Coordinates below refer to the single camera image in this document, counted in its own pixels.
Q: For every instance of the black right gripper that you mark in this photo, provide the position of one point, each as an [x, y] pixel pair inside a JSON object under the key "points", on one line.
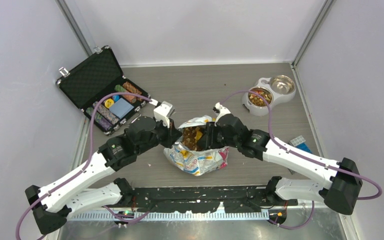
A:
{"points": [[207, 141]]}

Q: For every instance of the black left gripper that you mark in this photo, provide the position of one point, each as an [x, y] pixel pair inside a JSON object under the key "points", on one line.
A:
{"points": [[171, 133]]}

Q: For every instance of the cat food bag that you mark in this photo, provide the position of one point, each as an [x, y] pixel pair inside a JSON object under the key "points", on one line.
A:
{"points": [[196, 163]]}

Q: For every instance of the yellow plastic scoop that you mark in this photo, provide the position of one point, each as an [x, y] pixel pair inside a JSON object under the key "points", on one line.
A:
{"points": [[198, 135]]}

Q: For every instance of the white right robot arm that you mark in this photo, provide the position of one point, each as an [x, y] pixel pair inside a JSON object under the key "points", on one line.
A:
{"points": [[335, 183]]}

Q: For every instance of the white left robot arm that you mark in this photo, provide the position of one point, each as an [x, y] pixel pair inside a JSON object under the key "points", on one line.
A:
{"points": [[52, 205]]}

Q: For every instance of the pet food kibble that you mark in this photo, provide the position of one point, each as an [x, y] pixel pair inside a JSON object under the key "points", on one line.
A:
{"points": [[188, 138]]}

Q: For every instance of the white double pet bowl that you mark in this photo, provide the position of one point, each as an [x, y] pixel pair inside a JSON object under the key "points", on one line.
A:
{"points": [[275, 90]]}

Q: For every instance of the blue playing card deck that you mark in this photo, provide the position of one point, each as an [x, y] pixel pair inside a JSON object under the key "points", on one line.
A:
{"points": [[121, 108]]}

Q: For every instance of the orange black chip row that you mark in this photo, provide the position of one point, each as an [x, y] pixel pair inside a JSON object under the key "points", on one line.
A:
{"points": [[132, 89]]}

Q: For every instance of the yellow dealer button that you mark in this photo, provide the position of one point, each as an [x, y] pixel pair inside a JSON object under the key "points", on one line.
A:
{"points": [[108, 103]]}

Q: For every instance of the green purple chip row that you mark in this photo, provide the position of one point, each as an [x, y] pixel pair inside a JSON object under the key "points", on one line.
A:
{"points": [[101, 121]]}

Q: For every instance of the black poker chip case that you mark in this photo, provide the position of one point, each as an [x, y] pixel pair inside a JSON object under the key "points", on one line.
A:
{"points": [[99, 77]]}

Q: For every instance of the light grey lego brick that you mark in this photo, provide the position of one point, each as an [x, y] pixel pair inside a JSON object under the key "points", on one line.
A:
{"points": [[296, 140]]}

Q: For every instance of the blue lego brick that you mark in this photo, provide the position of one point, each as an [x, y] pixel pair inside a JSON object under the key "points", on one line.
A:
{"points": [[303, 146]]}

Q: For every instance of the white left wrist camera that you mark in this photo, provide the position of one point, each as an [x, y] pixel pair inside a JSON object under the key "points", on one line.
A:
{"points": [[163, 111]]}

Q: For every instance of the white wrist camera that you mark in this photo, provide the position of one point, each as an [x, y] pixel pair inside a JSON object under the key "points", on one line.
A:
{"points": [[163, 111], [220, 111]]}

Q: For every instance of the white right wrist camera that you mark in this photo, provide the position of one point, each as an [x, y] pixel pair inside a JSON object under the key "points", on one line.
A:
{"points": [[220, 111]]}

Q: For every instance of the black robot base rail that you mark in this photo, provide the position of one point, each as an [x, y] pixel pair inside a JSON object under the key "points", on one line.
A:
{"points": [[200, 200]]}

